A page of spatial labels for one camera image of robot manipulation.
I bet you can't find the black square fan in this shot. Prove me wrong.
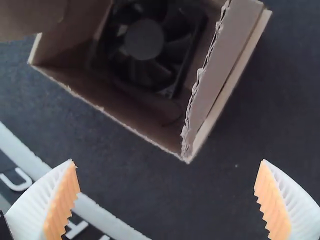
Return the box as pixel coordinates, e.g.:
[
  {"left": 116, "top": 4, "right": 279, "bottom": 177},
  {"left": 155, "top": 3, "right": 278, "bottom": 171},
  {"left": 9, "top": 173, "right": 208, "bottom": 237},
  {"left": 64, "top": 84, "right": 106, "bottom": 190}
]
[{"left": 89, "top": 0, "right": 210, "bottom": 99}]

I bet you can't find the cardboard box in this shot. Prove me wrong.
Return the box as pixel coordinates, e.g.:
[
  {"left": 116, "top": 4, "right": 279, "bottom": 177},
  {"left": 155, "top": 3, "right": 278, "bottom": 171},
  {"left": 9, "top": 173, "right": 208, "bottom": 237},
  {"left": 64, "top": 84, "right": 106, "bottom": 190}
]
[{"left": 0, "top": 0, "right": 273, "bottom": 165}]

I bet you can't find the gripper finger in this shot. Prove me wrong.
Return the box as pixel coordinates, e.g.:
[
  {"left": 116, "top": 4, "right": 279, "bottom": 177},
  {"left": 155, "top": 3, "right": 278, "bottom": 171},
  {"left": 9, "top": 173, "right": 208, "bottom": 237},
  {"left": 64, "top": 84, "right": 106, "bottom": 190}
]
[
  {"left": 253, "top": 159, "right": 320, "bottom": 240},
  {"left": 0, "top": 158, "right": 82, "bottom": 240}
]

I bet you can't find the black mat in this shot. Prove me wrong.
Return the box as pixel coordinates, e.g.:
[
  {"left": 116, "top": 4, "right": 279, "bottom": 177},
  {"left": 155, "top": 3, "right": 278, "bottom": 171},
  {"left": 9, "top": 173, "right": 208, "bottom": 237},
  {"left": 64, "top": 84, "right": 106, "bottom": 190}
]
[{"left": 0, "top": 0, "right": 320, "bottom": 240}]

